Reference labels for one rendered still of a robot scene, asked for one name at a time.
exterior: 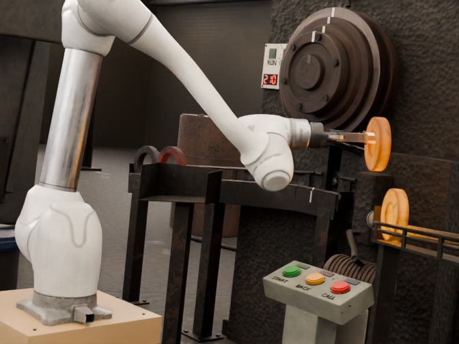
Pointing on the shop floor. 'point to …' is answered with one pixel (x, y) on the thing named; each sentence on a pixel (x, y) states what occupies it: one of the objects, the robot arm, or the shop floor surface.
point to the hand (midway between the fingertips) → (377, 138)
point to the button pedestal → (315, 304)
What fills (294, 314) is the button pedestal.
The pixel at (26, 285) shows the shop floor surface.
